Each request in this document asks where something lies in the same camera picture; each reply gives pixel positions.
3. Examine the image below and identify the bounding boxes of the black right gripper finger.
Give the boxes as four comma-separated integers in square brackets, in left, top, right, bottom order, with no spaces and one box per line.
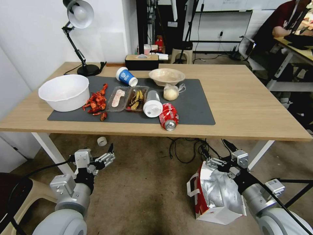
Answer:
[199,147,228,170]
[221,139,242,157]

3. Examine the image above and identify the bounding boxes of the red white foil delivery bag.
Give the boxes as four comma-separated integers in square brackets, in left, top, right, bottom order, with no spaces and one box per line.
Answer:
[186,160,248,226]

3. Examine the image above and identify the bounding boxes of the clear plastic food tray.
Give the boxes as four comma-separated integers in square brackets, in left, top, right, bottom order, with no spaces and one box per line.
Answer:
[105,86,150,113]

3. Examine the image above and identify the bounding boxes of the pink food scrap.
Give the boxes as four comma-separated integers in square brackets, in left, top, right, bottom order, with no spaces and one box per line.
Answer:
[111,89,127,108]

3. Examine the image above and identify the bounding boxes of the bun in plastic bag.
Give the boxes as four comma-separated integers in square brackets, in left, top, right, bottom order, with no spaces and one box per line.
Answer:
[163,83,186,101]

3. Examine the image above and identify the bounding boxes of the white table leg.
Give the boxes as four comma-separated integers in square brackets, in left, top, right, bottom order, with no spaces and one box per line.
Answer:
[31,133,74,177]
[247,140,276,171]

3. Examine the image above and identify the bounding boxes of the red crayfish shell pile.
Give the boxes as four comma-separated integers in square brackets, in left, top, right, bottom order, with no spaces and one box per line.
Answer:
[82,83,109,116]

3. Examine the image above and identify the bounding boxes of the grey desk mat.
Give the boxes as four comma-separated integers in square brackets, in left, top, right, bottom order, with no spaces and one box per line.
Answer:
[47,75,216,126]

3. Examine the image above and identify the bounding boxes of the white plastic basin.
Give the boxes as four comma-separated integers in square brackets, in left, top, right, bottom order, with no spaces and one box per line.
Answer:
[38,74,90,113]

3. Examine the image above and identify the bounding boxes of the crushed red cola can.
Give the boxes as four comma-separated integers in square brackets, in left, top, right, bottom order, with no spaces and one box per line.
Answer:
[158,102,180,131]

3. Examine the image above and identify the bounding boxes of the dark banana peel scraps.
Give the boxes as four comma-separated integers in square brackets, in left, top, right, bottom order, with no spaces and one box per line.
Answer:
[126,90,145,111]

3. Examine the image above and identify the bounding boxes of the clear cup with white lid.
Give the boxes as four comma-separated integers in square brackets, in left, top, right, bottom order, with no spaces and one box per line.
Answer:
[142,90,164,119]

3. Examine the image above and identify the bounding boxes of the blue white paper cup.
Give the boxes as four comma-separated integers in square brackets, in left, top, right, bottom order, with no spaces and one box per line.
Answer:
[115,66,138,87]

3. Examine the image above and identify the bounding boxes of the grey office chair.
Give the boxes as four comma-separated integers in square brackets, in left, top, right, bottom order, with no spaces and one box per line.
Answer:
[238,35,272,79]

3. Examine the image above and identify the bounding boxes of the beige paper pulp bowl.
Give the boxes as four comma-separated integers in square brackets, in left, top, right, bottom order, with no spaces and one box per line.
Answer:
[148,68,186,87]

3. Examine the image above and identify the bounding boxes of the black tissue box wooden lid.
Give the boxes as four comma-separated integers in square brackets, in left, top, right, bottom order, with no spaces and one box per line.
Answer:
[125,54,160,71]

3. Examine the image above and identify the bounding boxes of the beige plastic stool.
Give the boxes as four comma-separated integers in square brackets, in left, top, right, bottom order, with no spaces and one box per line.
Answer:
[169,41,194,65]

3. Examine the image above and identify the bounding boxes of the white paper box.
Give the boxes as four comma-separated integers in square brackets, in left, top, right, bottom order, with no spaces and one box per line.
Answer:
[150,52,170,61]

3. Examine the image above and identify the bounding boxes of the black framed whiteboard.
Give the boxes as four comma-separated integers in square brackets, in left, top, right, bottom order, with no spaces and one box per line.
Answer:
[190,9,254,53]

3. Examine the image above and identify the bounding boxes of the black tripod stand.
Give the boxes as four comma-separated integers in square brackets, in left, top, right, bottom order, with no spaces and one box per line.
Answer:
[181,0,206,42]

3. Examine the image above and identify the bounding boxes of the person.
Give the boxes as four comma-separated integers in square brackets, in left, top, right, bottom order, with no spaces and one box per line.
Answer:
[253,0,313,51]

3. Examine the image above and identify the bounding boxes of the black white desk lamp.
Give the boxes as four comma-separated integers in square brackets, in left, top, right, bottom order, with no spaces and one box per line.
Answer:
[61,0,108,77]

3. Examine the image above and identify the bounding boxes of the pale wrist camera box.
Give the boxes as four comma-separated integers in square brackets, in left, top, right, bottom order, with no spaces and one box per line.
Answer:
[231,150,249,170]
[74,149,93,169]

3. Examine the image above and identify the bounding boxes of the black floor cables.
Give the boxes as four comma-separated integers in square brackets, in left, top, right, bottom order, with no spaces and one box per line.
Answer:
[168,136,233,164]

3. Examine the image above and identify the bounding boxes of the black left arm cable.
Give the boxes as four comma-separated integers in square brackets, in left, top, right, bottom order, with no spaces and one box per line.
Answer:
[0,154,76,235]

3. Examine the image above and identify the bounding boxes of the black metal floor frame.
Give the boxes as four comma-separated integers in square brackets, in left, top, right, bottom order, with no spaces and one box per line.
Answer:
[278,177,313,209]

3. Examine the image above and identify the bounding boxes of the wooden desk white frame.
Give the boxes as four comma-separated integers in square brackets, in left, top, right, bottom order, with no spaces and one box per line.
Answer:
[266,36,313,91]

